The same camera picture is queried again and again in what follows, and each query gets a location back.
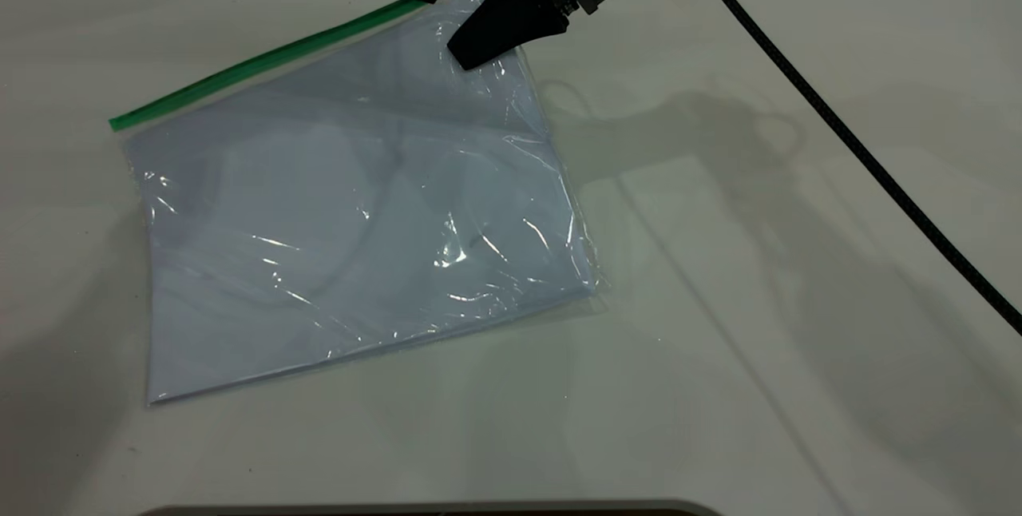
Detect white paper sheets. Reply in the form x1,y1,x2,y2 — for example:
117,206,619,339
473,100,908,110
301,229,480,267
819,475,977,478
124,1,598,405

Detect clear plastic green-zipper bag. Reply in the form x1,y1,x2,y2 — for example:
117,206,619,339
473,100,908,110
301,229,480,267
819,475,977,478
109,0,608,407

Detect black braided cable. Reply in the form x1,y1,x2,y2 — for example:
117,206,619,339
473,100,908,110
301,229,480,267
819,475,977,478
639,0,1022,338

